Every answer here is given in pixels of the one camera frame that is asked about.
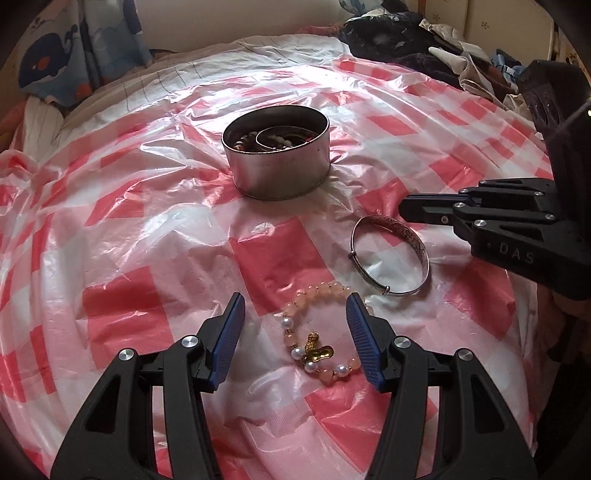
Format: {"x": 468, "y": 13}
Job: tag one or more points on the whale print curtain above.
{"x": 55, "y": 60}

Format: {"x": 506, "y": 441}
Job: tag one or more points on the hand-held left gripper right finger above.
{"x": 364, "y": 341}

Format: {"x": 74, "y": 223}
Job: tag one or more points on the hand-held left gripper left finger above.
{"x": 226, "y": 341}

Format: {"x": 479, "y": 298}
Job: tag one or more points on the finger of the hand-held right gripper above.
{"x": 429, "y": 207}

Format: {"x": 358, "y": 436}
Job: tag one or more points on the pile of dark clothes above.
{"x": 406, "y": 41}

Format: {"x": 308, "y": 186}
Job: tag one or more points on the red white checkered plastic sheet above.
{"x": 138, "y": 230}

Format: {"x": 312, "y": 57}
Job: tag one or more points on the wide silver bangle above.
{"x": 424, "y": 265}

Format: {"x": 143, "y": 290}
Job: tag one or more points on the thin metal bangle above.
{"x": 258, "y": 137}

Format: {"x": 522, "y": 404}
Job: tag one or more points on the white lined bedsheet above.
{"x": 207, "y": 60}

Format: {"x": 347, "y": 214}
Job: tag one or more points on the cream cabinet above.
{"x": 485, "y": 18}

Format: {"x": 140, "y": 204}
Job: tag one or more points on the white striped pillow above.
{"x": 41, "y": 120}

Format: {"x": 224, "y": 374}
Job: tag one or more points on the light blue garment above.
{"x": 505, "y": 64}

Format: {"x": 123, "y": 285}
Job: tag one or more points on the round metal tin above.
{"x": 277, "y": 175}

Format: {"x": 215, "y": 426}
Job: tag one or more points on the white garment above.
{"x": 461, "y": 64}

